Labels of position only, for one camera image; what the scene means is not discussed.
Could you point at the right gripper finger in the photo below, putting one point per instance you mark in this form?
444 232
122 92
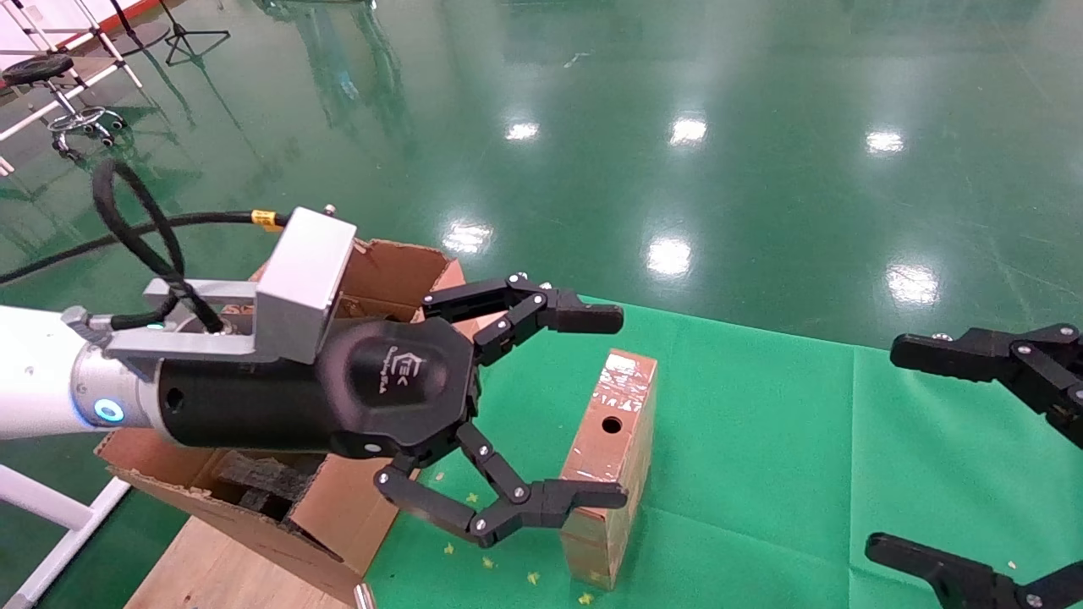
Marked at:
981 355
939 571

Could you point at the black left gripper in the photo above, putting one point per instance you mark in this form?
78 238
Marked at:
389 389

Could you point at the small cardboard box with hole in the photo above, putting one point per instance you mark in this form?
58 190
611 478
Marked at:
605 461

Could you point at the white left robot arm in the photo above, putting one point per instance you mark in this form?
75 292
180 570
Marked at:
42 372

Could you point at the large open cardboard carton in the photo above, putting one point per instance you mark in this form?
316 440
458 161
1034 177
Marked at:
347 507

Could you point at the black foam padding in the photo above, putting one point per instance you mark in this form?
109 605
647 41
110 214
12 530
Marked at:
262 478

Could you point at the black tripod stand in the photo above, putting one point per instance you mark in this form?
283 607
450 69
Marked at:
181 35

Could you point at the black stool with chrome base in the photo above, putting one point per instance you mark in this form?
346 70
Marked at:
38 68

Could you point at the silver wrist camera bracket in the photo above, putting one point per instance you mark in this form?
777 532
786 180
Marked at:
305 271

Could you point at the white table leg frame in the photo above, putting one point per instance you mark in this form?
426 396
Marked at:
51 503

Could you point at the white tube frame rack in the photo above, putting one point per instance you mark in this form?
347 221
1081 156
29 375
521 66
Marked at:
100 36

